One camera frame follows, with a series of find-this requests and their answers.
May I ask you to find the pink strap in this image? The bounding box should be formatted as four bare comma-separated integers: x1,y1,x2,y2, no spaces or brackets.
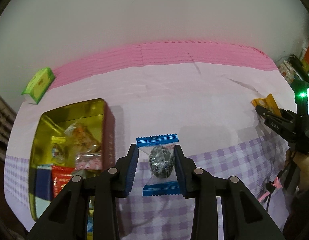
257,176,282,202

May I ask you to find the fried dough twist packet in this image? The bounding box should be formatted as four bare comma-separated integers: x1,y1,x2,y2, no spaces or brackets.
63,120,102,153

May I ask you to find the person's right hand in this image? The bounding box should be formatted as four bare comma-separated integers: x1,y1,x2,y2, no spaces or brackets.
284,147,309,195

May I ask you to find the maroon gold tin box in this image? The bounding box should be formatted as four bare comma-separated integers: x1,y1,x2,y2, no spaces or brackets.
28,99,117,222

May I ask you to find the green tissue pack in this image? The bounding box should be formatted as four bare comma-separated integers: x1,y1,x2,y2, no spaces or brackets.
21,67,56,105

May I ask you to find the red snack packet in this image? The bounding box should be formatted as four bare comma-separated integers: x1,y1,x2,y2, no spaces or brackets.
51,165,81,199

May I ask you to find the blue candy packet dark ball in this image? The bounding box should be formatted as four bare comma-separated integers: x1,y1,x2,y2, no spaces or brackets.
136,132,182,197

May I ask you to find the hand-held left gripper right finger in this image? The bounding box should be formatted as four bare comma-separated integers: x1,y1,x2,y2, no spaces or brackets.
174,144,286,240

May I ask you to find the light blue packet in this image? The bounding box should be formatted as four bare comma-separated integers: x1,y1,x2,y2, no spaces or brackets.
34,196,53,218

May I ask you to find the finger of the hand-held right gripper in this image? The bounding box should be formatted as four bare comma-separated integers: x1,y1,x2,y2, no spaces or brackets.
279,108,301,124
255,105,298,140

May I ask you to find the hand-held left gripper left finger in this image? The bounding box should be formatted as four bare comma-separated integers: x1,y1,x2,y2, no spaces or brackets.
27,144,140,240

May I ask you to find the yellow snack packet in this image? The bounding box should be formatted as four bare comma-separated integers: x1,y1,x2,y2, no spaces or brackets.
252,94,282,117

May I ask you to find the pink patterned roll snack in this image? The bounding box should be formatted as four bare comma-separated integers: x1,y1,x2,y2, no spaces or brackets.
74,152,103,170

